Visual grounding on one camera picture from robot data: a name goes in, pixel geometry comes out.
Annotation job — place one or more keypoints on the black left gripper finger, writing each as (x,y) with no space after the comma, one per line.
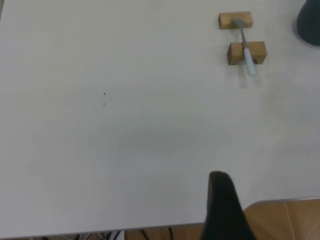
(225,212)

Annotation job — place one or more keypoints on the dark grey ceramic mug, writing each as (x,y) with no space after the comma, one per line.
(311,22)

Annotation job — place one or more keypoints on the arched wooden block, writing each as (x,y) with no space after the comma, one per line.
(258,51)

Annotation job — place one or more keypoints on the flat rectangular wooden block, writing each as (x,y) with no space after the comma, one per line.
(227,21)

